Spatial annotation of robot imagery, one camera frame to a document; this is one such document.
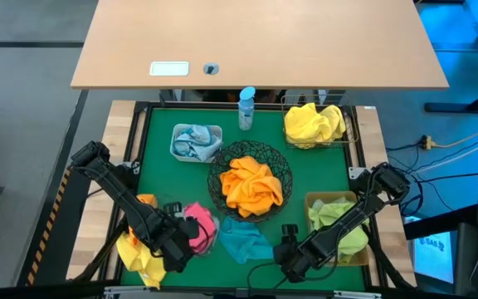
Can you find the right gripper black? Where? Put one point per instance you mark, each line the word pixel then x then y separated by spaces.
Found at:
pixel 295 257

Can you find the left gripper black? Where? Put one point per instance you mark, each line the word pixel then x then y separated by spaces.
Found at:
pixel 177 245

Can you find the pink microfiber towel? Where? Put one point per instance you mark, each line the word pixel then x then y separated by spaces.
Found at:
pixel 206 245

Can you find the yellow microfiber towel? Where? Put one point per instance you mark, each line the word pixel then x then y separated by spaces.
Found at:
pixel 305 124
pixel 334 118
pixel 305 143
pixel 139 259

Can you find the light green microfiber towel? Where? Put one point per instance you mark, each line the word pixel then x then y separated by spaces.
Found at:
pixel 320 216
pixel 340 204

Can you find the olive green microfiber towel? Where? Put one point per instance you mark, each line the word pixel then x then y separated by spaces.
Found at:
pixel 355 243

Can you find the grey microfiber towel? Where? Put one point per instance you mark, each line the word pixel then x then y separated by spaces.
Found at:
pixel 203 138

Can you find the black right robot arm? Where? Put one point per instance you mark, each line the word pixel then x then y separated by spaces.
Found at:
pixel 355 212

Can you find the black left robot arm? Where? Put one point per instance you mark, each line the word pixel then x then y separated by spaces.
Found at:
pixel 118 191

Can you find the teal microfiber towel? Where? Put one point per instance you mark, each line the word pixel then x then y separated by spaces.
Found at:
pixel 243 241

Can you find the green translucent container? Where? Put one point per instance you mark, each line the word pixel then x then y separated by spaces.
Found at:
pixel 217 232

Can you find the green table mat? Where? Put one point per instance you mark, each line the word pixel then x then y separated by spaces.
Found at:
pixel 172 187

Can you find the amber plastic bin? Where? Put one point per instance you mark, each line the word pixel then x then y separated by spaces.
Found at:
pixel 326 194

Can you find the white plastic bin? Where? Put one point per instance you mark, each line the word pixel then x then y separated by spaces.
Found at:
pixel 172 141

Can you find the black yellow hazard tape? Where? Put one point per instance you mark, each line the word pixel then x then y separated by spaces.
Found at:
pixel 48 224

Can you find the white printed sign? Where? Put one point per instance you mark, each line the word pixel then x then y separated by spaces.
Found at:
pixel 434 255

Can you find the clear spray bottle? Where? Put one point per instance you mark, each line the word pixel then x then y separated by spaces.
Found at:
pixel 246 110

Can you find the yellow power plug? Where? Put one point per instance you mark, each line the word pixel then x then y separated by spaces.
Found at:
pixel 428 142

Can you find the white label on desk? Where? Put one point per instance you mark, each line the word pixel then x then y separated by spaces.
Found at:
pixel 169 68

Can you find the grey round desk grommet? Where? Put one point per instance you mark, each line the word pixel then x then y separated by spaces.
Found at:
pixel 211 68

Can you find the light wooden desk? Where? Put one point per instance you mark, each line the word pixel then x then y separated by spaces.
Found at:
pixel 264 41

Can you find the black desk foot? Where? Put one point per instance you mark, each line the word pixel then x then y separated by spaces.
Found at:
pixel 463 104

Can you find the silver corner bracket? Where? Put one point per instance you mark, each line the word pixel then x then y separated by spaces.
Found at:
pixel 355 173
pixel 135 167

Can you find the black metal table frame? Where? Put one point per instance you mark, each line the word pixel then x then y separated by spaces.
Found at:
pixel 357 124

